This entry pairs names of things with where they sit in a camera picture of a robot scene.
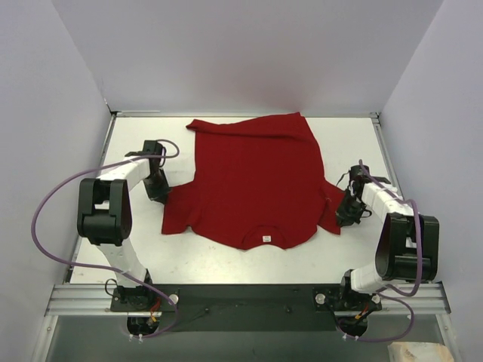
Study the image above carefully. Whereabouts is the red t-shirt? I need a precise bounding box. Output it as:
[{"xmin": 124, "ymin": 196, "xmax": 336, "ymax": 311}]
[{"xmin": 162, "ymin": 113, "xmax": 343, "ymax": 250}]

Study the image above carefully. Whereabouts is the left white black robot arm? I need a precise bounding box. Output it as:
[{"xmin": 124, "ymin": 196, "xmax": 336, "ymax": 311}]
[{"xmin": 77, "ymin": 140, "xmax": 171, "ymax": 311}]

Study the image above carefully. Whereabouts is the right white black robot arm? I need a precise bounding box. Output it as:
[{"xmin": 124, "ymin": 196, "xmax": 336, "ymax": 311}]
[{"xmin": 336, "ymin": 163, "xmax": 440, "ymax": 297}]

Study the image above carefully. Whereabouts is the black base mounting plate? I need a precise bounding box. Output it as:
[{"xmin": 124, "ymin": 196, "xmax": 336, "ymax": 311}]
[{"xmin": 110, "ymin": 284, "xmax": 382, "ymax": 334}]

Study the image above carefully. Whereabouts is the beige cardboard box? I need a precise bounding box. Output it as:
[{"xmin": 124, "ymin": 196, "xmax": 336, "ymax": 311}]
[{"xmin": 388, "ymin": 342, "xmax": 454, "ymax": 362}]

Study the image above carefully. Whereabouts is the aluminium frame rail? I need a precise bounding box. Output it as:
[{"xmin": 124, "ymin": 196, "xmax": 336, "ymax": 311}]
[{"xmin": 45, "ymin": 284, "xmax": 451, "ymax": 316}]

